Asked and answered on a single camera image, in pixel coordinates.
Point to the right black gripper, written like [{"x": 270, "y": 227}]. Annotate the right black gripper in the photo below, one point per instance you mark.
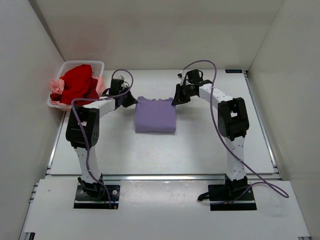
[{"x": 182, "y": 92}]

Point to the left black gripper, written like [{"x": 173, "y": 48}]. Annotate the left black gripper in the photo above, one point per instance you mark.
[{"x": 126, "y": 99}]

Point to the purple t-shirt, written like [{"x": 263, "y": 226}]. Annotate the purple t-shirt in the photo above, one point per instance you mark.
[{"x": 155, "y": 116}]

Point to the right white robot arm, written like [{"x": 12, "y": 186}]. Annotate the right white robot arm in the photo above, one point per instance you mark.
[{"x": 231, "y": 125}]

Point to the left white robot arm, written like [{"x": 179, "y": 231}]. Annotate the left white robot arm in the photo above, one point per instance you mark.
[{"x": 83, "y": 130}]

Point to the dark red t-shirt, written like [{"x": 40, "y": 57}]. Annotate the dark red t-shirt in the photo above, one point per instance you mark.
[{"x": 64, "y": 91}]

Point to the white plastic basket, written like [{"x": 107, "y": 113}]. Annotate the white plastic basket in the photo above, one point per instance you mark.
[{"x": 97, "y": 71}]

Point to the pink t-shirt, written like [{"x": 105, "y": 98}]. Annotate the pink t-shirt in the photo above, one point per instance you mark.
[{"x": 57, "y": 88}]

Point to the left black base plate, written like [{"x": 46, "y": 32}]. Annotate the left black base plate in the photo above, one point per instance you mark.
[{"x": 85, "y": 200}]

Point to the aluminium rail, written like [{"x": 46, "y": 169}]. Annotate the aluminium rail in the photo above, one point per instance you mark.
[{"x": 168, "y": 177}]

